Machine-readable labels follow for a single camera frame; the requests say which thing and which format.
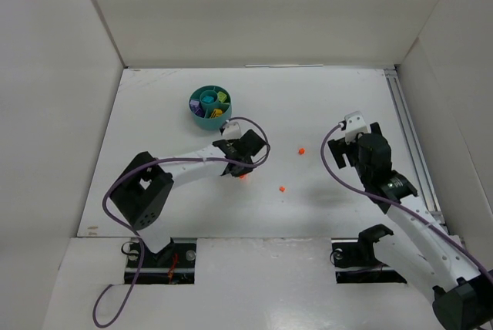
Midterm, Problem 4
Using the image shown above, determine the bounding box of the aluminium rail right edge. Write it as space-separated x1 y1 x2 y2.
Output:
384 68 447 227

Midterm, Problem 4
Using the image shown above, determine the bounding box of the teal round divided container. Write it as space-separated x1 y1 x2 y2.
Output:
189 86 232 131

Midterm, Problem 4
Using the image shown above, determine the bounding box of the yellow lego brick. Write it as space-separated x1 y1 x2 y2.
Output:
210 108 223 119

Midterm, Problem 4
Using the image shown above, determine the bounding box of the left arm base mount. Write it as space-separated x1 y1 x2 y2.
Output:
120 238 197 285

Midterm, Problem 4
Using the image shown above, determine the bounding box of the small purple lego brick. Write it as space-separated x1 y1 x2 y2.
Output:
189 100 201 111

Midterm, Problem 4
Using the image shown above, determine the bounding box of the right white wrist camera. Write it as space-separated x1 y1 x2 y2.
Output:
340 111 369 144

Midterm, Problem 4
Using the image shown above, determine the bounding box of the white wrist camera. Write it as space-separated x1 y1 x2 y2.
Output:
340 111 369 144
220 121 242 140

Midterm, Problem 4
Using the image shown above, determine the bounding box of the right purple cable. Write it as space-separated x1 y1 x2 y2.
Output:
320 123 493 285

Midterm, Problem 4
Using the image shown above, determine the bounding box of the dark purple long lego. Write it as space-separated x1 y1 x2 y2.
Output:
194 107 205 118

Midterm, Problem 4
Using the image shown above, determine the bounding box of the teal lego brick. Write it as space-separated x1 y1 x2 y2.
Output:
200 91 216 105

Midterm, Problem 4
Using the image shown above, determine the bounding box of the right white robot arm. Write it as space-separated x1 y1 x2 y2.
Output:
320 113 492 329

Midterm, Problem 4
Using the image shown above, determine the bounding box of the light green square lego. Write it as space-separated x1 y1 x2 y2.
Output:
216 91 228 103

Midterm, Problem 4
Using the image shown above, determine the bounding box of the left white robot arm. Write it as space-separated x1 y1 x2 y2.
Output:
104 130 270 254

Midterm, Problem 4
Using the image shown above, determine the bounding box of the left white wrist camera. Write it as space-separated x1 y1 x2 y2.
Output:
220 121 242 140

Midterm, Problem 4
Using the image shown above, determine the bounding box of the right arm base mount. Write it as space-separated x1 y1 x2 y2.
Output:
330 224 407 285

